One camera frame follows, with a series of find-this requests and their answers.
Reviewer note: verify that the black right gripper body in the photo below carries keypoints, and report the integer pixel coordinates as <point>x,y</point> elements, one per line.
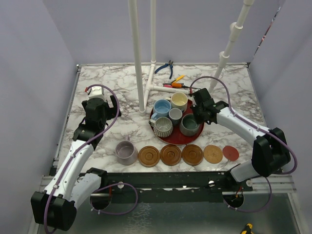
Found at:
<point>198,113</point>

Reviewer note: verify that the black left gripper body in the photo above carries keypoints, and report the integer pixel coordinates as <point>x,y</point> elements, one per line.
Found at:
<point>109,112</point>

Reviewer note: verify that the dark green mug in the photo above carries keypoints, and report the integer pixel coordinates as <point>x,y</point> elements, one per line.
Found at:
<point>189,126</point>

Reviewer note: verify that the cream yellow mug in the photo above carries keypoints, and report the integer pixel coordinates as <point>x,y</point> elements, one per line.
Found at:
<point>178,100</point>

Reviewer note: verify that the light blue mug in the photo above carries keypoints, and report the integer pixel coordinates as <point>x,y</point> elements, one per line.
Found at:
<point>160,115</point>

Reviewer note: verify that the woven rattan coaster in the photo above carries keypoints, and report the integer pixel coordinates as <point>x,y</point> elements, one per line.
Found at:
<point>213,154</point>

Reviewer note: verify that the brown wooden coaster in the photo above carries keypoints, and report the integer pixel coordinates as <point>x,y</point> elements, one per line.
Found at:
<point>170,155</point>
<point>149,156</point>
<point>192,154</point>

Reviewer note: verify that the thin red round coaster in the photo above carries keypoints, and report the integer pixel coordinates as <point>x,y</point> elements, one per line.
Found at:
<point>231,153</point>

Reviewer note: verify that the lilac mug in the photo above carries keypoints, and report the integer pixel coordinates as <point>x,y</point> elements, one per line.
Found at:
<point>126,152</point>

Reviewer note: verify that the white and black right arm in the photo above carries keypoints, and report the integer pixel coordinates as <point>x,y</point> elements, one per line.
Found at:
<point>270,151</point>

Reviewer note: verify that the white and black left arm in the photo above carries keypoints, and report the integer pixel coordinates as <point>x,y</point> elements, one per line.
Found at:
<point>56,206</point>

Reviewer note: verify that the small grey cup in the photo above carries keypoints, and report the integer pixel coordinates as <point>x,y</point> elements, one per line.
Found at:
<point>176,115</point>

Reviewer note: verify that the ribbed grey cup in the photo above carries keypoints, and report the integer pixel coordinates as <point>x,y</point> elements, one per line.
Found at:
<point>162,127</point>

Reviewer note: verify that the yellow utility knife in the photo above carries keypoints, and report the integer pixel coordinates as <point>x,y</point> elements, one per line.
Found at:
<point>177,79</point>

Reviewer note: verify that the dark red round tray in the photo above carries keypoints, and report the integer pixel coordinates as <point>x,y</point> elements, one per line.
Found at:
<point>177,137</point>

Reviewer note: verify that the aluminium table edge strip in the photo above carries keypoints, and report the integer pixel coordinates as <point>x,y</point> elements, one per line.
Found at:
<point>69,106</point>

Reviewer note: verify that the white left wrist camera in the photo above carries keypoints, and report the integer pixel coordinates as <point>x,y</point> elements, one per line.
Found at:
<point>95,92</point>

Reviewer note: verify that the orange handled screwdriver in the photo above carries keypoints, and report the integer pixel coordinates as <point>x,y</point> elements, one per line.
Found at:
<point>179,85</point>

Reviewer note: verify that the white PVC pipe frame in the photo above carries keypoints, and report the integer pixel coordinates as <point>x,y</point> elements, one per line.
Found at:
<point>144,90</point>

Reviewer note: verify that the black metal base rail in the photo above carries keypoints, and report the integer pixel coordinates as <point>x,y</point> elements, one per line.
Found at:
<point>176,187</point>

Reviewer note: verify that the yellow black tool handle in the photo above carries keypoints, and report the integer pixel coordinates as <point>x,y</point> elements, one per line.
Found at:
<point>247,229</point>

